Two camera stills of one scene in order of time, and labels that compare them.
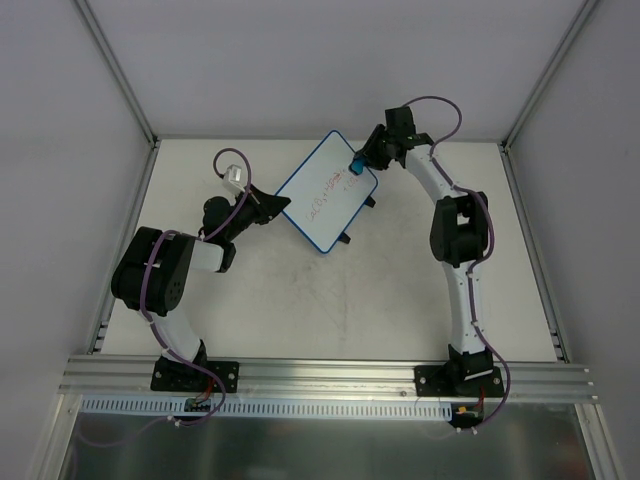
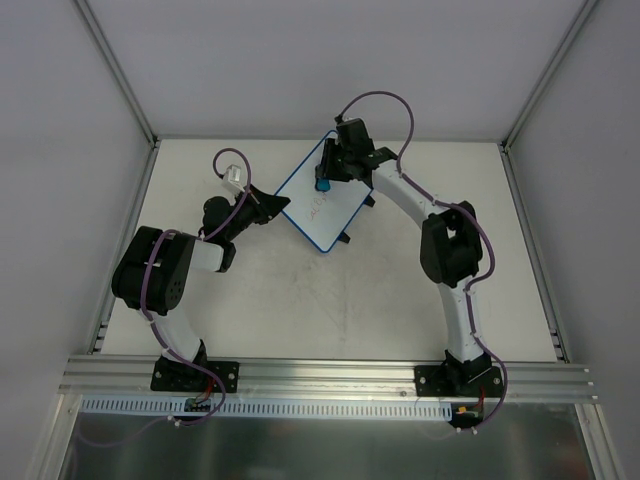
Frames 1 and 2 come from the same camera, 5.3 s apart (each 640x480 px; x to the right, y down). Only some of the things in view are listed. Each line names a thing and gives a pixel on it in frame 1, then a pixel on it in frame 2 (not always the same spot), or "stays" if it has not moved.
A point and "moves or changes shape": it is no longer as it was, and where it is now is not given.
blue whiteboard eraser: (358, 166) moves or changes shape
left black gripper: (258, 206) stays
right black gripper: (377, 147) -> (338, 160)
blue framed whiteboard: (325, 195) stays
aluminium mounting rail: (318, 379) stays
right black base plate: (458, 382) stays
